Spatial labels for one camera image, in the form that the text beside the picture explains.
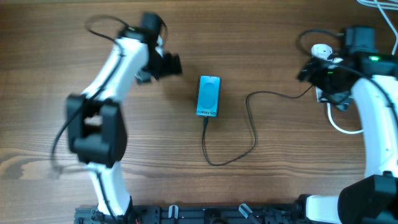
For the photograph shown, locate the blue Galaxy S25 smartphone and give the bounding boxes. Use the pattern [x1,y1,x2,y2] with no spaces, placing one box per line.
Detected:
[195,75,221,118]

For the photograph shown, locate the black USB charging cable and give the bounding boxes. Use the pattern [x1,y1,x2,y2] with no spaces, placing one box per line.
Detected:
[201,84,315,167]

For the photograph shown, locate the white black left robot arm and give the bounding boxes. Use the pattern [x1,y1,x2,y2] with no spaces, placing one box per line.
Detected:
[62,12,182,223]

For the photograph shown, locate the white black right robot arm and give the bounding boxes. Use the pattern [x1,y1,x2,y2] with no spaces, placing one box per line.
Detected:
[296,26,397,223]

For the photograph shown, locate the white power strip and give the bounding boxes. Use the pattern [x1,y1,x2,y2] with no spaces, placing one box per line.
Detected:
[311,44,333,103]

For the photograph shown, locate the white power strip cord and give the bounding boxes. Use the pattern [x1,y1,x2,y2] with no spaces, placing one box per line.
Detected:
[326,0,398,135]

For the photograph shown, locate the white cables at corner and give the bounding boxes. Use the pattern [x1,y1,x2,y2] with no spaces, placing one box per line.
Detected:
[356,0,398,12]

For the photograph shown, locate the black aluminium mounting rail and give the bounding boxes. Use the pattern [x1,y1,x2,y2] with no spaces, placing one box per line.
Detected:
[73,203,312,224]

